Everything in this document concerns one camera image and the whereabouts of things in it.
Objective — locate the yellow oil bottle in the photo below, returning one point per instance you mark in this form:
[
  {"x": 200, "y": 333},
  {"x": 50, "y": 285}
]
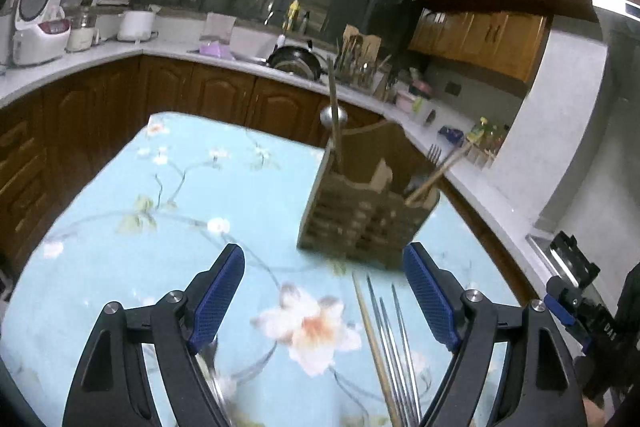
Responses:
[{"x": 292, "y": 14}]

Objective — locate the dark wall socket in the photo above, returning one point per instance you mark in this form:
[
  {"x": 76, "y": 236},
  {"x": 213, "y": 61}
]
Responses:
[{"x": 453, "y": 89}]

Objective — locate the spice jar set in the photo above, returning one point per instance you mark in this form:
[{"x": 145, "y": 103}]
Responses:
[{"x": 485, "y": 154}]

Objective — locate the steel range hood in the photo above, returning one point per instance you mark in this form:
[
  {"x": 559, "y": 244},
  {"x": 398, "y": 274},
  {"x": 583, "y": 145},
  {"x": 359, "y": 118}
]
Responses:
[{"x": 620, "y": 12}]

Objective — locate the counter rack of wooden spatulas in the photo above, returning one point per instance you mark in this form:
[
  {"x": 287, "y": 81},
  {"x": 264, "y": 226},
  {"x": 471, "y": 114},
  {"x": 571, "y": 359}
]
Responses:
[{"x": 362, "y": 57}]

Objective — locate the gas stove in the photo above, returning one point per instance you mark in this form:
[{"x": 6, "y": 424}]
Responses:
[{"x": 575, "y": 262}]

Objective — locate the white kitchen countertop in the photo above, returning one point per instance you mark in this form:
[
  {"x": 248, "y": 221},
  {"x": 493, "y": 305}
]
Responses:
[{"x": 480, "y": 187}]

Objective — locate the small metal fork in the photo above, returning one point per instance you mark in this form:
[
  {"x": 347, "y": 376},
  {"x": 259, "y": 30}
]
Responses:
[{"x": 435, "y": 154}]

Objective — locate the white rice cooker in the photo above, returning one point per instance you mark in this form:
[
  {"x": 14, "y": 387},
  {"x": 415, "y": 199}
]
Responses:
[{"x": 40, "y": 32}]

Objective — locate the wooden utensil holder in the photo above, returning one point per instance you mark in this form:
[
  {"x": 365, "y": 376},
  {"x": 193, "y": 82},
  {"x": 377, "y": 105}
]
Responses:
[{"x": 350, "y": 222}]

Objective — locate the pink plastic container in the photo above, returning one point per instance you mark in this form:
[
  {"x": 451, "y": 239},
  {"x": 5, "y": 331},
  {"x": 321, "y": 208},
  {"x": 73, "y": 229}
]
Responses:
[{"x": 415, "y": 94}]

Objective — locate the long metal spoon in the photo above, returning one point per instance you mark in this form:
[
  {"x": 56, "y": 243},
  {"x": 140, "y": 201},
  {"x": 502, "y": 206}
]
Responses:
[{"x": 336, "y": 117}]

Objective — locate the blue floral tablecloth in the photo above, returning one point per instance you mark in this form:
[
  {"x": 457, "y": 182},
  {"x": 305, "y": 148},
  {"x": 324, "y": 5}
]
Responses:
[{"x": 150, "y": 247}]

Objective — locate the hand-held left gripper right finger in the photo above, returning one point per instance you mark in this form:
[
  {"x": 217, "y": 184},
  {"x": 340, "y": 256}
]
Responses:
[{"x": 430, "y": 302}]

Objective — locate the purple plastic item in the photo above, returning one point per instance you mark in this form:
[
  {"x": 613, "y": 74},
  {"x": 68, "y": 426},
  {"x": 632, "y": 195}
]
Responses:
[{"x": 216, "y": 50}]

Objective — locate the small white glass-top appliance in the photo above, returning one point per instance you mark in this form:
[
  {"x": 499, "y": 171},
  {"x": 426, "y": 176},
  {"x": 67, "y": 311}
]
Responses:
[{"x": 81, "y": 32}]

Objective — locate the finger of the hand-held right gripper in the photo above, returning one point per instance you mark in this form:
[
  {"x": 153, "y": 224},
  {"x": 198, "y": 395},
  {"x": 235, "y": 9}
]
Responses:
[{"x": 570, "y": 319}]

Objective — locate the white round pot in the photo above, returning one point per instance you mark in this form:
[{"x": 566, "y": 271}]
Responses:
[{"x": 136, "y": 26}]

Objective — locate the blue plastic item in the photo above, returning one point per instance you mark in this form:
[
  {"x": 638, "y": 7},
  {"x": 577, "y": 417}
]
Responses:
[{"x": 451, "y": 134}]

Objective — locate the dark glass bottle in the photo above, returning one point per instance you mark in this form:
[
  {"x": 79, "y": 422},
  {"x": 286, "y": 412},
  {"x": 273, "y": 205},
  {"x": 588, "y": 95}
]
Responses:
[{"x": 306, "y": 23}]

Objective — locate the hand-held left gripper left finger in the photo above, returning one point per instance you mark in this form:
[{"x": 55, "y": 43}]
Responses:
[{"x": 217, "y": 302}]

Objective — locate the wooden lower cabinets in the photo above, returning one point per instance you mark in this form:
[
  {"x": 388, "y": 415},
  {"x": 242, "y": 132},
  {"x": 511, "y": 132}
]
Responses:
[{"x": 175, "y": 87}]

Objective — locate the black wok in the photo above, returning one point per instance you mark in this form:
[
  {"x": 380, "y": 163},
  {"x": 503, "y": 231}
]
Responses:
[{"x": 295, "y": 59}]

